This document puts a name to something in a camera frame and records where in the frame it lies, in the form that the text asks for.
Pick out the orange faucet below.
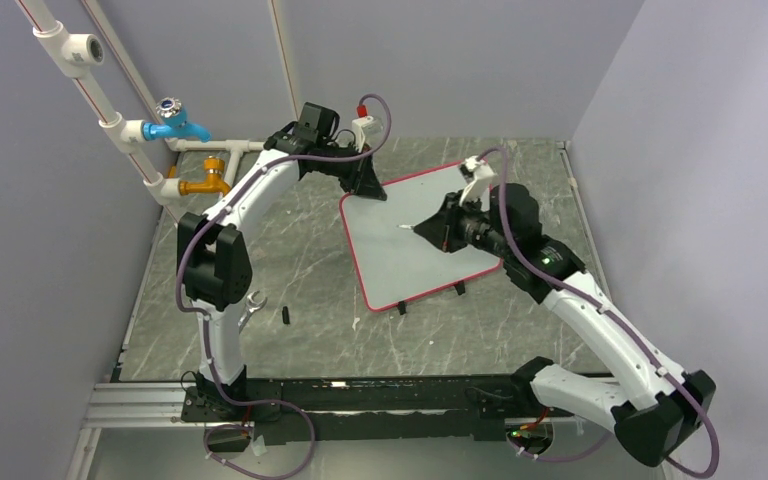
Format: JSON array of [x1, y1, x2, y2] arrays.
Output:
[[177, 156, 231, 197]]

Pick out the purple cable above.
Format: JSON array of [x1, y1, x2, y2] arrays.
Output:
[[175, 93, 393, 480], [476, 146, 721, 480]]

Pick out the pink-framed whiteboard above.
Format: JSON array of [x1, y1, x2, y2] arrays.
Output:
[[338, 160, 505, 313]]

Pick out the blue faucet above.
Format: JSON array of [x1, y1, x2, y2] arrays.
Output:
[[141, 97, 211, 142]]

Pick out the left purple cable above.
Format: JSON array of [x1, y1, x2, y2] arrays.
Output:
[[175, 93, 393, 480]]

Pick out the silver wrench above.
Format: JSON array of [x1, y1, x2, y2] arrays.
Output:
[[237, 290, 268, 333]]

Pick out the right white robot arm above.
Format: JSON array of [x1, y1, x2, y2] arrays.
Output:
[[411, 183, 719, 478]]

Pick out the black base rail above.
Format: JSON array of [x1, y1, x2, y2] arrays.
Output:
[[178, 374, 548, 446]]

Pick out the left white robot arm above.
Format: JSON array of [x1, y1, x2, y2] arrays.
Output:
[[175, 102, 391, 420]]

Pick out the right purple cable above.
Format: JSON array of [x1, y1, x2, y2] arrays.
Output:
[[476, 146, 721, 480]]

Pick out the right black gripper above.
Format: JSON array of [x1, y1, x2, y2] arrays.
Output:
[[416, 188, 514, 259]]

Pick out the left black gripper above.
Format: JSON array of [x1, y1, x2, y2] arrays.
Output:
[[319, 142, 387, 202]]

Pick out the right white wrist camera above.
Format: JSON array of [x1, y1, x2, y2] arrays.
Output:
[[458, 156, 496, 206]]

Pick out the white pvc pipe frame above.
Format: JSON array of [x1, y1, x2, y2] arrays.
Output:
[[16, 1, 298, 221]]

